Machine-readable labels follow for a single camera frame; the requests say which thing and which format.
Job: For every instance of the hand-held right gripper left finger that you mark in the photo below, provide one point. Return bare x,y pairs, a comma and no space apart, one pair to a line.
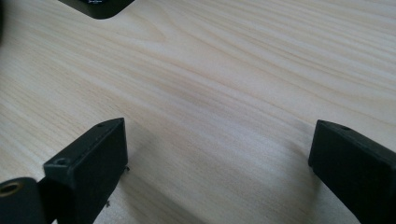
93,161

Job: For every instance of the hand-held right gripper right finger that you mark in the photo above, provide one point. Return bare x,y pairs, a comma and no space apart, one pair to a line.
355,168

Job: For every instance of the red and black shoe rack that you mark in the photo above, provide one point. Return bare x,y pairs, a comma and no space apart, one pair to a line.
102,9

